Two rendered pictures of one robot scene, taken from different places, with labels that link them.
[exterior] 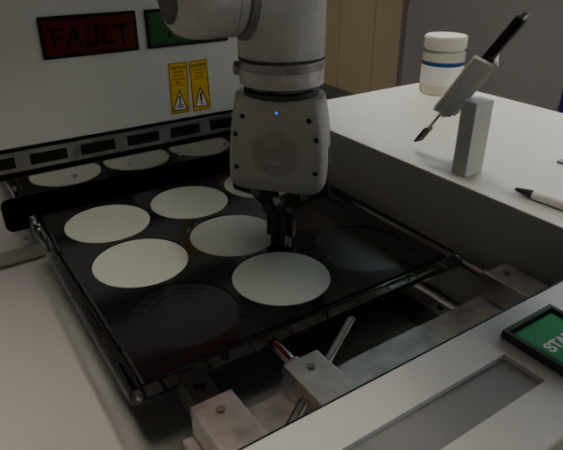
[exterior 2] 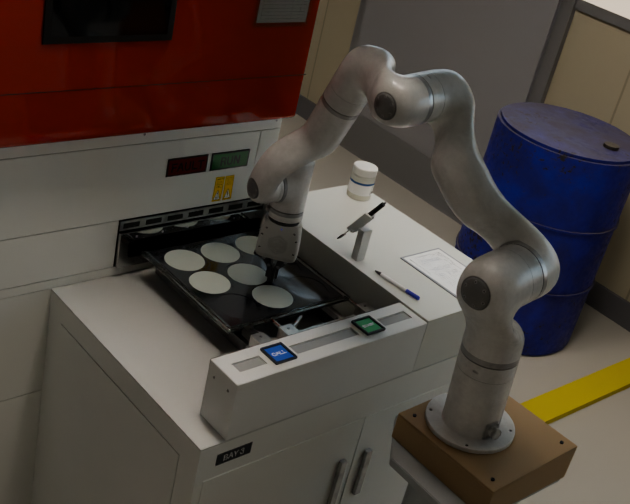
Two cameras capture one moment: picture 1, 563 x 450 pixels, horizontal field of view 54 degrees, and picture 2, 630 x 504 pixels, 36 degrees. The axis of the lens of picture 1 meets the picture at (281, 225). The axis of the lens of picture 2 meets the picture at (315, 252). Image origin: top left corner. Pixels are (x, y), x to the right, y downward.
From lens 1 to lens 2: 172 cm
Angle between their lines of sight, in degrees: 12
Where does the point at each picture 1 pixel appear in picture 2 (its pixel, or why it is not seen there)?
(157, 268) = (218, 286)
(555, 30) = (501, 83)
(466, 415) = (335, 339)
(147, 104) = (201, 196)
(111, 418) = (203, 344)
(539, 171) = (389, 262)
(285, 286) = (275, 300)
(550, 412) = (357, 340)
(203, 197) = (226, 251)
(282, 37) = (291, 205)
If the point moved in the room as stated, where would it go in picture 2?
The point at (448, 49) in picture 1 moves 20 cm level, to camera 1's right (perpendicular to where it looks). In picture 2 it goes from (365, 176) to (433, 186)
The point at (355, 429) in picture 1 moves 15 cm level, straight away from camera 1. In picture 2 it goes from (306, 338) to (311, 302)
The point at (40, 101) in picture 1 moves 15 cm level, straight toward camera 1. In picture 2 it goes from (158, 195) to (182, 225)
